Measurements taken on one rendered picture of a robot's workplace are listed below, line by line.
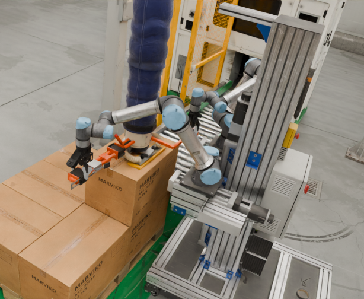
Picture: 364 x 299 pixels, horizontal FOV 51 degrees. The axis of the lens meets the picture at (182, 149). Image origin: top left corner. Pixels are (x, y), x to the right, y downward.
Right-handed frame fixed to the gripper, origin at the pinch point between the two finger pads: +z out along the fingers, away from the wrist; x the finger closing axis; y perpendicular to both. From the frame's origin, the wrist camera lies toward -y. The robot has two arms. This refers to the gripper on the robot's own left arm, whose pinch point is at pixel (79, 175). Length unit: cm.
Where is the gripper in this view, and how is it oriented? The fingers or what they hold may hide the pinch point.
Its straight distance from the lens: 223.2
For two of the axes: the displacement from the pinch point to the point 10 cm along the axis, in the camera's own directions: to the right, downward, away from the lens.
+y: 4.7, -4.0, 7.9
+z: -1.7, 8.4, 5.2
